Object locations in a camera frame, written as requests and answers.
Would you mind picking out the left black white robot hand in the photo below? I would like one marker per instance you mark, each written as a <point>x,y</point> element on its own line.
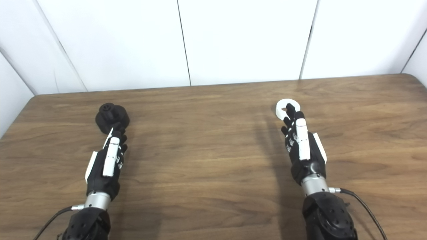
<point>100,176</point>

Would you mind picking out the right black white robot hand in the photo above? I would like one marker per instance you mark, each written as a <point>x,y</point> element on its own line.
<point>312,160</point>

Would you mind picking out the round black plastic part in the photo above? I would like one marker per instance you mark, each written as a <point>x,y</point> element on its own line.
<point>111,116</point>

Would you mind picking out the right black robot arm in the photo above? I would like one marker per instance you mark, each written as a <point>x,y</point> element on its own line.
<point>328,216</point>

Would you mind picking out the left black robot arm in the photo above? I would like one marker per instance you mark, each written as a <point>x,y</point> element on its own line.
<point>86,223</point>

